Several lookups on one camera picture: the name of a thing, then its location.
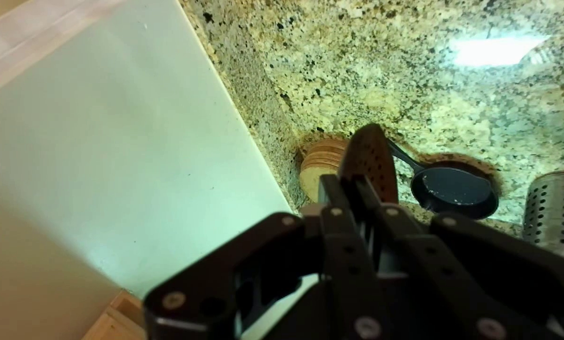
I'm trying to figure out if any stack of round wooden trivets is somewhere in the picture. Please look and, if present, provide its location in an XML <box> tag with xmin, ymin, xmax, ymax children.
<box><xmin>296</xmin><ymin>136</ymin><xmax>350</xmax><ymax>204</ymax></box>

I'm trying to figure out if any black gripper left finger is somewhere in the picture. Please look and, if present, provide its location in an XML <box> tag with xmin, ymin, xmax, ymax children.
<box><xmin>141</xmin><ymin>173</ymin><xmax>390</xmax><ymax>340</ymax></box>

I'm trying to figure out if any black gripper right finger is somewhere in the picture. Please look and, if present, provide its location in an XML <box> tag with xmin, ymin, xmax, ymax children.
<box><xmin>350</xmin><ymin>173</ymin><xmax>564</xmax><ymax>340</ymax></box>

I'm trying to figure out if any black cast iron skillet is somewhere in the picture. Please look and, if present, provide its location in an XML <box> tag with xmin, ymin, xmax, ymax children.
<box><xmin>384</xmin><ymin>137</ymin><xmax>501</xmax><ymax>222</ymax></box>

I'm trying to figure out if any steel utensil holder with utensils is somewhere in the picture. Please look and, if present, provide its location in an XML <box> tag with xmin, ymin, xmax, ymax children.
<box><xmin>520</xmin><ymin>166</ymin><xmax>564</xmax><ymax>251</ymax></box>

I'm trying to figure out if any wooden upper cabinet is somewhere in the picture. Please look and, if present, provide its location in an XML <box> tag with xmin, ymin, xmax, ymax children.
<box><xmin>80</xmin><ymin>290</ymin><xmax>148</xmax><ymax>340</ymax></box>

